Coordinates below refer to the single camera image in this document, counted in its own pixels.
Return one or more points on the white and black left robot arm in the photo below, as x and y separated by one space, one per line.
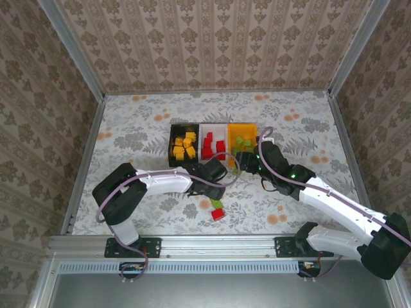
167 183

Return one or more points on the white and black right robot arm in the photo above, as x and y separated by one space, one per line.
337 202

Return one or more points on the black plastic bin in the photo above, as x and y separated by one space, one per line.
180 163

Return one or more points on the white plastic bin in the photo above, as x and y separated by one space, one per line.
216 130

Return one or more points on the yellow plastic bin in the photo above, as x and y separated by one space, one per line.
244 130

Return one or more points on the black connector board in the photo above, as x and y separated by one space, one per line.
309 269
131 269

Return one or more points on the grey metal sheet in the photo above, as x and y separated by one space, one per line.
218 292

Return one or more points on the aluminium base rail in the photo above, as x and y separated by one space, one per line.
218 247

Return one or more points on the aluminium table side rail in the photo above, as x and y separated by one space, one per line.
88 154
342 128

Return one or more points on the aluminium table back rail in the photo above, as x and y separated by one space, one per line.
215 91

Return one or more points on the aluminium frame post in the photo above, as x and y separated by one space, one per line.
70 48
356 45

